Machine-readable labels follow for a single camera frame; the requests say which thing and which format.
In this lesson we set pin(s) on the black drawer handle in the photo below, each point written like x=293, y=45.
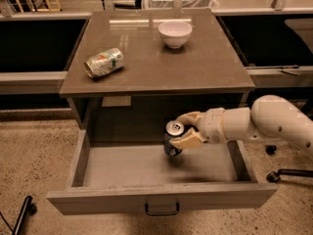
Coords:
x=162, y=211

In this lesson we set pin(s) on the grey cabinet with glossy top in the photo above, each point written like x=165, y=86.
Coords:
x=162, y=82

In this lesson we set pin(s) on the black chair base right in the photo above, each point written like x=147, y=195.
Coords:
x=275, y=176

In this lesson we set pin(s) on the wire mesh basket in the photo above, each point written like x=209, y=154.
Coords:
x=186, y=4

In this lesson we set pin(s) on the blue pepsi can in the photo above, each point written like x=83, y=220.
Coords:
x=173, y=129

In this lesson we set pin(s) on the open grey top drawer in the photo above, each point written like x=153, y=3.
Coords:
x=107, y=177

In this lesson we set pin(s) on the white paper label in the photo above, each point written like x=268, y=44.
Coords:
x=116, y=101

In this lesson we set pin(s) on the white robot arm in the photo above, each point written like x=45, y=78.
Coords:
x=270, y=119

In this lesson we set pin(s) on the white and green soda can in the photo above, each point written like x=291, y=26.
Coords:
x=104, y=63

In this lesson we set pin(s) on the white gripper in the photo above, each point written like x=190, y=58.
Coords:
x=212, y=125

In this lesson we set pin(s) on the black chair leg with caster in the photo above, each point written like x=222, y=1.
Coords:
x=28, y=208

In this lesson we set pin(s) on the white ceramic bowl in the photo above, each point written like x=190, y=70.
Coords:
x=174, y=34

